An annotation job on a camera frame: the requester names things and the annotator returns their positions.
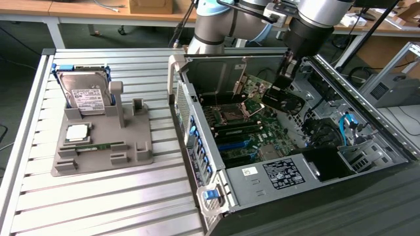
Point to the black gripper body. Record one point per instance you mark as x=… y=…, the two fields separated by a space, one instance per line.
x=306 y=37

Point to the wooden desk white legs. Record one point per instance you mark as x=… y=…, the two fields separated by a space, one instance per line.
x=81 y=9

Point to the black graphics card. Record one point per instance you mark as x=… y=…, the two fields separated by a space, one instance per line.
x=285 y=103

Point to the silver hard disk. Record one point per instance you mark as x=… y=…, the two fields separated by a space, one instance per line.
x=85 y=91

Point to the green RAM stick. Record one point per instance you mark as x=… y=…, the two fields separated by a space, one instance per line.
x=93 y=147

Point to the perforated metal drive cage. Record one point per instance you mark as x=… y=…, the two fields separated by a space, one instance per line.
x=309 y=94

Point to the grey parts rack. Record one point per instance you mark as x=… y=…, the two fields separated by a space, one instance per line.
x=97 y=162

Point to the grey chipset heatsink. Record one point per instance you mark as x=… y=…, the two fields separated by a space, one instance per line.
x=270 y=152

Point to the hard disk drive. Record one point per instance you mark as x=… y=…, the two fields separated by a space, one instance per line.
x=66 y=67

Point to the green motherboard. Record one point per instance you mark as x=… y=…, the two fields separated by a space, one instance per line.
x=272 y=130

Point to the black RAM stick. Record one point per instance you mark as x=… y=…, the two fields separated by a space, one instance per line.
x=236 y=131

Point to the brown cardboard box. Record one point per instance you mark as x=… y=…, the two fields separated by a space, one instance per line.
x=150 y=6

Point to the open grey PC case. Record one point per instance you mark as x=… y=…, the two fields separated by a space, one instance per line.
x=328 y=211

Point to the white box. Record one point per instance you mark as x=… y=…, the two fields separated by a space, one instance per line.
x=357 y=22

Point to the black tripod pole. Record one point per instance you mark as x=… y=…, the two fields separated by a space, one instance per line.
x=370 y=32

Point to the grey power supply unit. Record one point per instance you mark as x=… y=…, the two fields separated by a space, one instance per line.
x=249 y=186

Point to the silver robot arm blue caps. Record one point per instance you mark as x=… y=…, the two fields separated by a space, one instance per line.
x=209 y=24

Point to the cluttered wooden desk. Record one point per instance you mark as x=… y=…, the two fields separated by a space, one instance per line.
x=389 y=28

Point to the blue case latch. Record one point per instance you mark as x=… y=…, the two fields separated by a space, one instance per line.
x=209 y=195

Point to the aluminium frame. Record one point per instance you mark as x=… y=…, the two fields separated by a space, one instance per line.
x=405 y=52

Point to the grey computer tower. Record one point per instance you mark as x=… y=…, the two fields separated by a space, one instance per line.
x=396 y=91

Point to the silver CPU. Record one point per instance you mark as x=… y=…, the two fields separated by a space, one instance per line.
x=77 y=134

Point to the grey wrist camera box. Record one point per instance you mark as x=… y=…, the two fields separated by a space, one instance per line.
x=272 y=12

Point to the grey metal disk bay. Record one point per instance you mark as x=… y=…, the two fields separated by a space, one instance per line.
x=364 y=155

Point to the CPU socket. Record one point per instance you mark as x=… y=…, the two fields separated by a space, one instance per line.
x=230 y=114

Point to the black monitor stand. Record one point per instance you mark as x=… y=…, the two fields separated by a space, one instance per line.
x=366 y=16

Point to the metal socket cover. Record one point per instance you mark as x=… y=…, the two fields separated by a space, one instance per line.
x=252 y=107

